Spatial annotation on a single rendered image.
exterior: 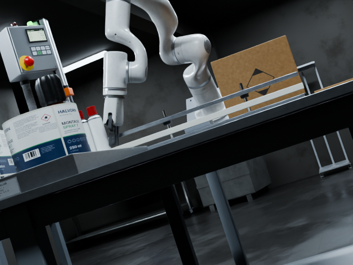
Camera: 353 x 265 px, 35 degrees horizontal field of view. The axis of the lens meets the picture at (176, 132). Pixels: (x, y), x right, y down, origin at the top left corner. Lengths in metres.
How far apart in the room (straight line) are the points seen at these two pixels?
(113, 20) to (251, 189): 6.20
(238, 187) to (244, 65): 6.05
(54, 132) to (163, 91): 8.04
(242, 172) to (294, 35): 2.37
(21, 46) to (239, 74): 0.83
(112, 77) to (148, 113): 7.54
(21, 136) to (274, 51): 1.08
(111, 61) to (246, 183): 6.21
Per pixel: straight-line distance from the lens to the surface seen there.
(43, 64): 2.22
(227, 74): 2.16
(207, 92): 2.58
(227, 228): 3.14
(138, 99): 9.59
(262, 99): 1.90
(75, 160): 1.25
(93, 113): 2.04
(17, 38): 2.21
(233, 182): 8.15
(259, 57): 2.15
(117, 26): 2.05
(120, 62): 2.00
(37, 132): 1.43
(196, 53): 2.43
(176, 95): 9.36
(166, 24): 2.37
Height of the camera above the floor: 0.78
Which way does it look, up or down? 3 degrees up
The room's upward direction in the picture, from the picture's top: 18 degrees counter-clockwise
